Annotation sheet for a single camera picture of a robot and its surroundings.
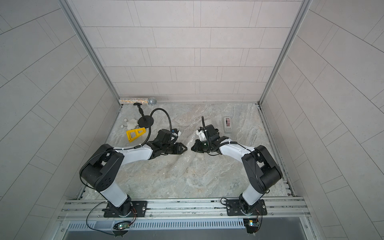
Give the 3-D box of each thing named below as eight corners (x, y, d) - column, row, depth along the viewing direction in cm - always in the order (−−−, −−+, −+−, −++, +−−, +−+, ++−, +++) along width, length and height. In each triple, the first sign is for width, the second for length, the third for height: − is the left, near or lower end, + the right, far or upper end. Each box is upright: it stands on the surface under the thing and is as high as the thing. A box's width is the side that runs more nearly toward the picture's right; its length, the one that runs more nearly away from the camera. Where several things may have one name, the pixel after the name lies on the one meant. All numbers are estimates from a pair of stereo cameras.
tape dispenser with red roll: (225, 132, 102) (226, 128, 98) (223, 121, 108) (224, 117, 104) (231, 132, 102) (233, 128, 98) (229, 121, 108) (231, 117, 104)
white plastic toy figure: (122, 129, 103) (120, 126, 100) (125, 121, 107) (123, 118, 105) (135, 129, 103) (134, 126, 100) (138, 121, 107) (137, 118, 105)
